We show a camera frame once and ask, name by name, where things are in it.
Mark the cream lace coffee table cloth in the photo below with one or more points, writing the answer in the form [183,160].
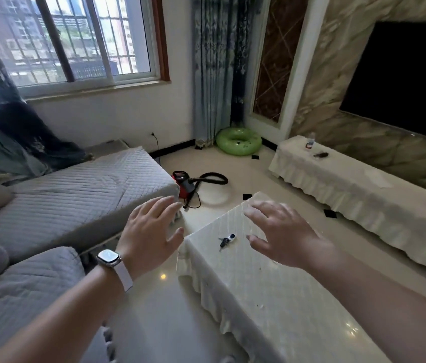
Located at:
[273,298]

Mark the person's right hand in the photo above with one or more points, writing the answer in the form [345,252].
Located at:
[292,240]

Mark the grey blue patterned curtain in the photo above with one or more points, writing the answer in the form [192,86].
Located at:
[216,64]

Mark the window with white frame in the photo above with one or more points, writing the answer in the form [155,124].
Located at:
[84,37]

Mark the person's left hand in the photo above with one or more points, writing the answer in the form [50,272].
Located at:
[146,238]

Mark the smartwatch with white band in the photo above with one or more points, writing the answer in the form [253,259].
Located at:
[109,257]

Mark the cream cloth covered television cabinet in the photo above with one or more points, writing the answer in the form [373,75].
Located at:
[371,200]

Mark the dark blue patterned curtain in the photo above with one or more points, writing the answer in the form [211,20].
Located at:
[5,136]

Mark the grey quilted sofa seat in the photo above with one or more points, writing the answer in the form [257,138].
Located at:
[20,298]

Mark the person's left thumb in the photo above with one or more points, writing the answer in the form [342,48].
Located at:
[174,240]

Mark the black flat television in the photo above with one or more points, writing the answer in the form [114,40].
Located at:
[405,75]

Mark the person's left forearm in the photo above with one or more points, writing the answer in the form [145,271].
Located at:
[69,317]

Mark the person's right forearm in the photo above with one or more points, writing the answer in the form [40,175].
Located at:
[383,309]

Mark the small dark remote control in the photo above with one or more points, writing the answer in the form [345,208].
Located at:
[320,154]

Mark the bunch of keys with fob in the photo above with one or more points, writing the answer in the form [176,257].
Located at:
[227,240]

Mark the small bottle with red label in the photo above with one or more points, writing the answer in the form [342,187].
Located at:
[310,141]

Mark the red vacuum cleaner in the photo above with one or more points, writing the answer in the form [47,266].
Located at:
[183,185]

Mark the person's right thumb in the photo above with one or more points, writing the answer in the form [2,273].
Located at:
[259,243]

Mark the grey quilted sofa chaise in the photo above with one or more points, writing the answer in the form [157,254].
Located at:
[77,200]

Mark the brown framed wall panel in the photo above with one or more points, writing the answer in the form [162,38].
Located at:
[279,56]

